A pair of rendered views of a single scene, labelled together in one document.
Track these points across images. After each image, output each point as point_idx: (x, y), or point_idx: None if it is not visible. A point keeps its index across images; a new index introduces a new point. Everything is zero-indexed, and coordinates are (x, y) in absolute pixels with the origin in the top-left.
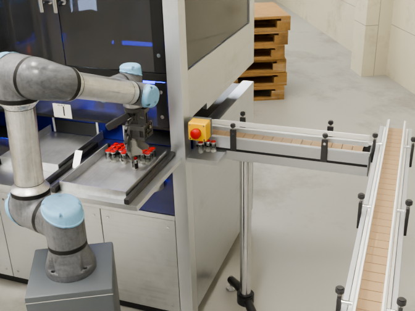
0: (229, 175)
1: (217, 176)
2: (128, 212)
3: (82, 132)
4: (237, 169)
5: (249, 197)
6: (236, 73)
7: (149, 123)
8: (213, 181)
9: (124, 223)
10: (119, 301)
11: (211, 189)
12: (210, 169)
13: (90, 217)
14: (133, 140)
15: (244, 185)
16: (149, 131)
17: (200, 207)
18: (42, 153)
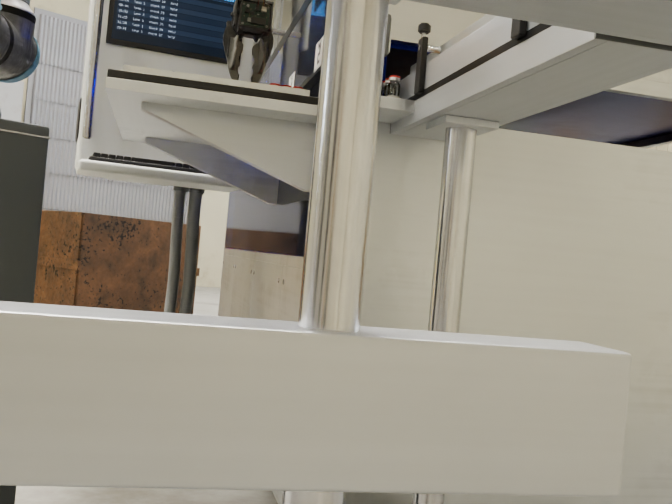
0: (592, 321)
1: (512, 270)
2: (293, 265)
3: None
4: (651, 341)
5: (449, 238)
6: (670, 83)
7: (262, 2)
8: (483, 267)
9: (289, 290)
10: (30, 261)
11: (468, 280)
12: (473, 225)
13: (277, 287)
14: (235, 37)
15: (441, 200)
16: (259, 18)
17: (393, 278)
18: None
